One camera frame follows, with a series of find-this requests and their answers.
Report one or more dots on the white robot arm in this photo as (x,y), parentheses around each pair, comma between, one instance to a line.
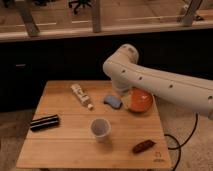
(124,71)

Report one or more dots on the blue sponge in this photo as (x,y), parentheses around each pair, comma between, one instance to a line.
(113,101)

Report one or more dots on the white tube with cap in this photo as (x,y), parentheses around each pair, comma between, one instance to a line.
(83,97)

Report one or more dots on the orange bowl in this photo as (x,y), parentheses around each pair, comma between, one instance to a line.
(137,100)

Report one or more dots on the brown chocolate bar wrapper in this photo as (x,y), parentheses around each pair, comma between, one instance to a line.
(143,146)

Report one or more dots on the black office chair base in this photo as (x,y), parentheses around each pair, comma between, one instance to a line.
(78,3)

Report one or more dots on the black office chair left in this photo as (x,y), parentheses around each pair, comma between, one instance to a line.
(8,3)

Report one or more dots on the wooden table post middle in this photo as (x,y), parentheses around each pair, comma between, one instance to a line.
(96,21)

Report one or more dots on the wooden table post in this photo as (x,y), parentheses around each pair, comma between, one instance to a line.
(24,11)
(96,21)
(193,6)

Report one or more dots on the wooden table post right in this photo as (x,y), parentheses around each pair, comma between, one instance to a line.
(193,6)

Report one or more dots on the wooden table post left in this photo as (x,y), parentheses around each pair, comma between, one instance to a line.
(24,11)

